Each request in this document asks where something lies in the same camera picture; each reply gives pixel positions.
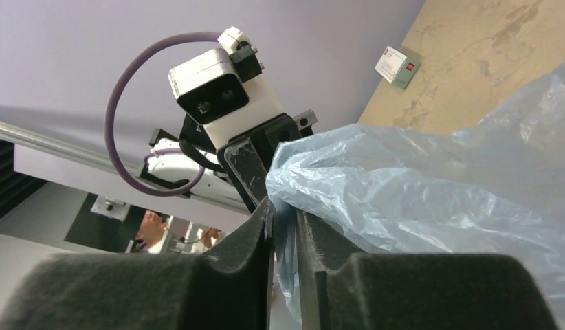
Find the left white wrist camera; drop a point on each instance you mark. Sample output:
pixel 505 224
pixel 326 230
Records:
pixel 223 90

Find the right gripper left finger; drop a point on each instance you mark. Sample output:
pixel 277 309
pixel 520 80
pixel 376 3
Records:
pixel 226 287

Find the aluminium frame rail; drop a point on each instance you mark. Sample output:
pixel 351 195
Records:
pixel 80 155

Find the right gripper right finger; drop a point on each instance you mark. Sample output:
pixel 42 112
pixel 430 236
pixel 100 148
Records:
pixel 343 287

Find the blue plastic trash bag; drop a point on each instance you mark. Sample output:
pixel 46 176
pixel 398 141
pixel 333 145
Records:
pixel 498 186

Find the white red small box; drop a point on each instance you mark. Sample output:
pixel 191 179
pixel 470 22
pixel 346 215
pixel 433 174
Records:
pixel 396 68

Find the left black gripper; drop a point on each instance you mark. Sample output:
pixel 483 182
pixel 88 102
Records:
pixel 244 158

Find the person in white shirt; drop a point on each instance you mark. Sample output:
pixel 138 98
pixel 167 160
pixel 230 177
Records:
pixel 155 236

